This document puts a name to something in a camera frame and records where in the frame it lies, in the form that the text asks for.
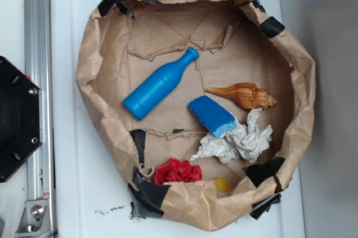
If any brown paper bag bin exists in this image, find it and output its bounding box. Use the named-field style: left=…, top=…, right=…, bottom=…
left=76, top=0, right=316, bottom=231

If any crumpled white paper towel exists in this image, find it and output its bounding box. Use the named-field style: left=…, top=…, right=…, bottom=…
left=190, top=108, right=273, bottom=164

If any metal corner bracket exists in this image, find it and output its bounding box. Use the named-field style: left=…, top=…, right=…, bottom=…
left=15, top=199, right=56, bottom=238

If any yellow ball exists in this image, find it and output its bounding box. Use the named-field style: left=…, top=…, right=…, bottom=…
left=213, top=177, right=233, bottom=193

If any blue sponge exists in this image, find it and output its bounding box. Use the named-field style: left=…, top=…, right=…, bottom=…
left=188, top=96, right=237, bottom=138

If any crumpled red paper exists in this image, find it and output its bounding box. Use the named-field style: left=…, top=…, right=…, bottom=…
left=154, top=158, right=202, bottom=184

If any aluminium rail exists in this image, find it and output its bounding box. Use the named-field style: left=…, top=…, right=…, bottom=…
left=23, top=0, right=55, bottom=202

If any orange conch seashell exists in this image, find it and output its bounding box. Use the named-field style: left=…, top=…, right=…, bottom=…
left=204, top=82, right=278, bottom=111

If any blue plastic bottle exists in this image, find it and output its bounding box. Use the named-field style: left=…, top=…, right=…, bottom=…
left=123, top=47, right=199, bottom=120

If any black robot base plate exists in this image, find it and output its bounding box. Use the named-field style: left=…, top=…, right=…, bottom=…
left=1, top=56, right=42, bottom=183

